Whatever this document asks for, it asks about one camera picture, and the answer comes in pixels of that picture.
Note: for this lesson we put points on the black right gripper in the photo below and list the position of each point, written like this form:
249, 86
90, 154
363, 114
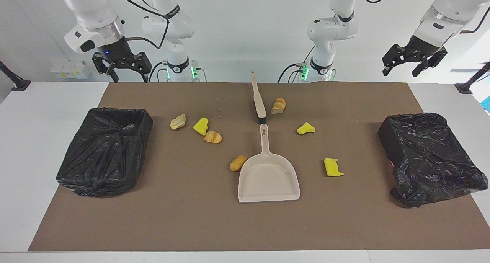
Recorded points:
116, 52

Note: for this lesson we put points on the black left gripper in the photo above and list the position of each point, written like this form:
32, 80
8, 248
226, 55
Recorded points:
421, 48

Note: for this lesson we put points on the thick yellow sponge chunk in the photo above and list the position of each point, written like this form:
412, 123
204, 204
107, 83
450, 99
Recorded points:
201, 126

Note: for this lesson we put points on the curved yellow sponge piece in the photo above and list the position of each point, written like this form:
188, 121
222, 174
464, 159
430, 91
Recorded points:
305, 129

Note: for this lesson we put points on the notched yellow sponge block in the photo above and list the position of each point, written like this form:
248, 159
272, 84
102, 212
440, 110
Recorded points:
331, 168

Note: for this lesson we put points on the beige hand brush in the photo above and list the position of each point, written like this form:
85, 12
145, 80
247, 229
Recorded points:
260, 106

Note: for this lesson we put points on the brown crusty bread roll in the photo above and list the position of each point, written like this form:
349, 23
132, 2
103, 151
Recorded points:
238, 163

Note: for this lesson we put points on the beige plastic dustpan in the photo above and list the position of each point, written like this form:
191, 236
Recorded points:
268, 178

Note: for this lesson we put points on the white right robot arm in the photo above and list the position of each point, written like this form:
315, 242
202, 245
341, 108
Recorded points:
92, 10

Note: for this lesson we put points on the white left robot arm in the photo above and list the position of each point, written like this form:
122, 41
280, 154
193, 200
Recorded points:
331, 29

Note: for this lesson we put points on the open black bag-lined bin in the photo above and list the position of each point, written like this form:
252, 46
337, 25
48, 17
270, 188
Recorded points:
103, 156

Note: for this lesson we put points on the black bag-covered bin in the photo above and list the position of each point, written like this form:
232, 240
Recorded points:
432, 159

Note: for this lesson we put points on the small white boxes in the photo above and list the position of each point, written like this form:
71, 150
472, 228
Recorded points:
71, 69

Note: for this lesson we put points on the pale bread chunk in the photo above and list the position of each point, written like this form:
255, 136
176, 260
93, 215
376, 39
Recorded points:
178, 122

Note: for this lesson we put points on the blue object at edge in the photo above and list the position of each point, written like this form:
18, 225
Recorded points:
487, 104

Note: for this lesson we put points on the brown table mat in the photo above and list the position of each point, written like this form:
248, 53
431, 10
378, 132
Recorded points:
191, 217

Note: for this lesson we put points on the black camera stand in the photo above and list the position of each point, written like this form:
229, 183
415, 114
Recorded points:
469, 85
17, 83

